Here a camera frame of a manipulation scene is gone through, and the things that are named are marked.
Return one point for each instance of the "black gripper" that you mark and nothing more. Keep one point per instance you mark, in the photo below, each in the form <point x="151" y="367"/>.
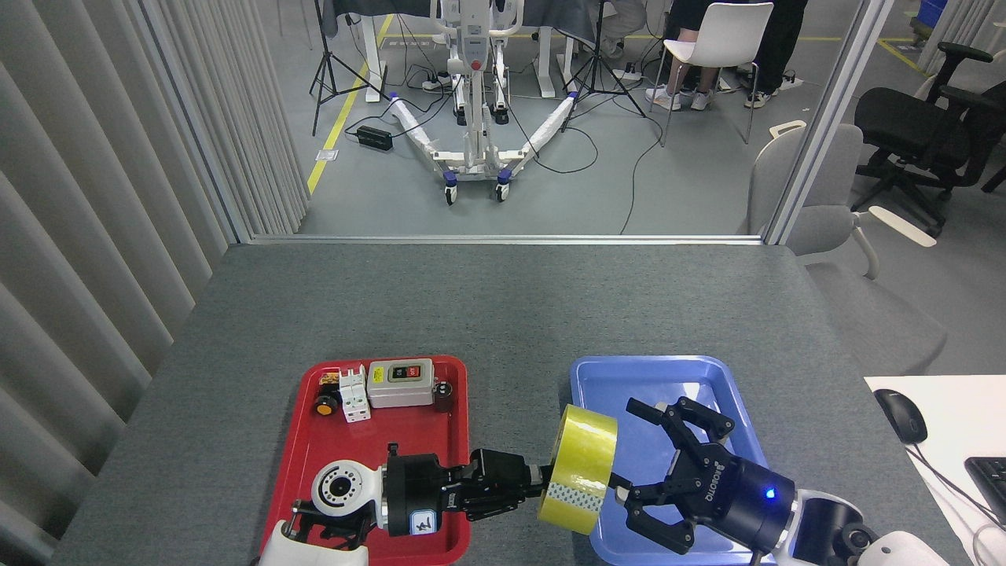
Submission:
<point x="424" y="491"/>
<point x="743" y="503"/>

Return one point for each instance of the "yellow tape roll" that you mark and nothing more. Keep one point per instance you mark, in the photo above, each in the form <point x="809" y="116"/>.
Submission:
<point x="581" y="456"/>

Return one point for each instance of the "red plastic tray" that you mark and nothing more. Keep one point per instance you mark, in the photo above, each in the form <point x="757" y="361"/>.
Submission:
<point x="416" y="428"/>

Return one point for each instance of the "blue plastic tray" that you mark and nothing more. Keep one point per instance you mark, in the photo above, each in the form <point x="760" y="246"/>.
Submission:
<point x="629" y="385"/>

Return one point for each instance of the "white circuit breaker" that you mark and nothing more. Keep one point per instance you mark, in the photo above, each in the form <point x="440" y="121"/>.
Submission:
<point x="355" y="397"/>

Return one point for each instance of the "black computer mouse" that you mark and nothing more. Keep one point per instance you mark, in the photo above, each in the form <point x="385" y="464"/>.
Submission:
<point x="901" y="415"/>

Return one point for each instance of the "grey office chair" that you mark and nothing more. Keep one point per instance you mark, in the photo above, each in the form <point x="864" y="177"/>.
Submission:
<point x="880" y="322"/>

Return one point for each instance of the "white desk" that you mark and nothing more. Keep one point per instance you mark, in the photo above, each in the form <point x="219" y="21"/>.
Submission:
<point x="963" y="417"/>

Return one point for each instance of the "black keyboard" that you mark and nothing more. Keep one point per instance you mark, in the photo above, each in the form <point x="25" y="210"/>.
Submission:
<point x="992" y="483"/>

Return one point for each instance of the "black power adapter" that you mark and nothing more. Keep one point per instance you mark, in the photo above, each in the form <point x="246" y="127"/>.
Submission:
<point x="374" y="138"/>

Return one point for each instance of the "white power strip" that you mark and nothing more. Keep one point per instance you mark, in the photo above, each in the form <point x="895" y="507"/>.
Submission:
<point x="625" y="75"/>

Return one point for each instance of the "black office chair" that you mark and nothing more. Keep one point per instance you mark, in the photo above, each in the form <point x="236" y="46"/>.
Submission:
<point x="904" y="126"/>

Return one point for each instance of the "black tripod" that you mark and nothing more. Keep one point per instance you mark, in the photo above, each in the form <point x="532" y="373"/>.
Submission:
<point x="599" y="55"/>
<point x="324" y="63"/>

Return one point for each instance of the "white stand on wheels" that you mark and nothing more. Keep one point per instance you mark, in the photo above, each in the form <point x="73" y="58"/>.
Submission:
<point x="475" y="47"/>

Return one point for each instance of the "white plastic chair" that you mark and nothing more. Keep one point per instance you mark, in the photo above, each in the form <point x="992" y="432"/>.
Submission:
<point x="727" y="31"/>

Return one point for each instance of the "standing person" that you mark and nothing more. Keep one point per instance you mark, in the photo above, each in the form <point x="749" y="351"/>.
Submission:
<point x="778" y="39"/>

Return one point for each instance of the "seated person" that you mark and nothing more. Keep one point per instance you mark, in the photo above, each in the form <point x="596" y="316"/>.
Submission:
<point x="688" y="12"/>

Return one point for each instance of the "person in pale trousers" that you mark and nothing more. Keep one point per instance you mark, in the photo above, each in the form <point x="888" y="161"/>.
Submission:
<point x="625" y="14"/>

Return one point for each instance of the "grey pleated partition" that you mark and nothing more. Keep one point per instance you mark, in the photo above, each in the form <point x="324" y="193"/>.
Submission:
<point x="78" y="236"/>

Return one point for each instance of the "blue bin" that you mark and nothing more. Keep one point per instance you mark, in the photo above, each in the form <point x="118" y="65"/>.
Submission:
<point x="934" y="12"/>

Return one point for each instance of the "black knob switch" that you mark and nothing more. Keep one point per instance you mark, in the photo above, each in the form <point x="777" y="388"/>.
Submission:
<point x="444" y="395"/>

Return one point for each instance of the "grey push button switch box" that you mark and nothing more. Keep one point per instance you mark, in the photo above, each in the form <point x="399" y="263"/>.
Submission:
<point x="401" y="391"/>

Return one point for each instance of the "silver frame rail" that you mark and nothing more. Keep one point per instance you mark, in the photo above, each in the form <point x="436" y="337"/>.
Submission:
<point x="503" y="239"/>

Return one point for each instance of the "silver frame post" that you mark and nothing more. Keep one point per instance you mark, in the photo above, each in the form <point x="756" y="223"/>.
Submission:
<point x="825" y="126"/>

